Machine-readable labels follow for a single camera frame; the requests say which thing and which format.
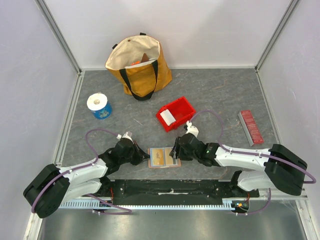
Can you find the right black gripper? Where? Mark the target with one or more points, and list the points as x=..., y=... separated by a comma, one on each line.
x=180, y=148

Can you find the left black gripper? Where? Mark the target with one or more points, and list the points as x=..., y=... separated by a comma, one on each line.
x=141, y=155

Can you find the yellow credit card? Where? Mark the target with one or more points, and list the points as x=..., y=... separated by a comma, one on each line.
x=157, y=157

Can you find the tan leather card holder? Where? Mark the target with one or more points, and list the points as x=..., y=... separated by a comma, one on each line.
x=149, y=165

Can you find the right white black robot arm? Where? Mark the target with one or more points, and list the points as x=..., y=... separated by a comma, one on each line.
x=275, y=167

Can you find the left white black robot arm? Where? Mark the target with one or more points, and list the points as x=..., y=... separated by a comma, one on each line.
x=54, y=186

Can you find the white card stack in bin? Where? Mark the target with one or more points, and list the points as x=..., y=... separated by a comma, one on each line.
x=167, y=117

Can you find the red plastic bin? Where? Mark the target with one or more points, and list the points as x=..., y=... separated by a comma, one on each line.
x=182, y=111

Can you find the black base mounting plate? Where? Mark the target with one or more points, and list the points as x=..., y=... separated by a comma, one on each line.
x=171, y=192

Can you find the red rectangular box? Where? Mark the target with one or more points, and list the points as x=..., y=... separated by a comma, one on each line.
x=250, y=128

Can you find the yellow canvas tote bag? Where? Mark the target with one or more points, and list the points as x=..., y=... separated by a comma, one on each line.
x=142, y=80

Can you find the orange item inside bag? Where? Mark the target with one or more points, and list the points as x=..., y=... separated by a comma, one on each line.
x=136, y=63

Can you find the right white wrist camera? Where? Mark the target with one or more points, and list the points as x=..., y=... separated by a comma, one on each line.
x=191, y=129

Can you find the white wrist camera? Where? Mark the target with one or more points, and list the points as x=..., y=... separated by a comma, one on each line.
x=191, y=129
x=126, y=135

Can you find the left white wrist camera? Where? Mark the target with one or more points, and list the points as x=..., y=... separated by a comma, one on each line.
x=126, y=135

